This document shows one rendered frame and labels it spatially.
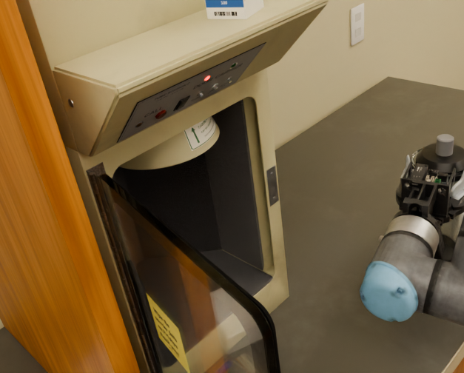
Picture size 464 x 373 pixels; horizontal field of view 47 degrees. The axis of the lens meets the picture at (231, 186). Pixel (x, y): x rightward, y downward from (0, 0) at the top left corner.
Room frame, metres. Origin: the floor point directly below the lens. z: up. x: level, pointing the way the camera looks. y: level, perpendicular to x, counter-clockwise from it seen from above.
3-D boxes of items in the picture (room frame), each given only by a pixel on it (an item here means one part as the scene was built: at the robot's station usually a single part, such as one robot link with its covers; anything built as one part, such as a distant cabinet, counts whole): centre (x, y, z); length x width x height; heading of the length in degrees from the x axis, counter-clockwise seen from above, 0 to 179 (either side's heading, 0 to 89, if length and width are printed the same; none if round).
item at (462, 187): (0.73, -0.39, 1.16); 0.09 x 0.03 x 0.06; 121
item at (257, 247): (0.74, 0.12, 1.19); 0.26 x 0.24 x 0.35; 131
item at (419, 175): (0.67, -0.29, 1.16); 0.12 x 0.08 x 0.09; 146
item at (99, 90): (0.60, 0.01, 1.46); 0.32 x 0.12 x 0.10; 131
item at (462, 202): (0.70, -0.35, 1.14); 0.09 x 0.05 x 0.02; 121
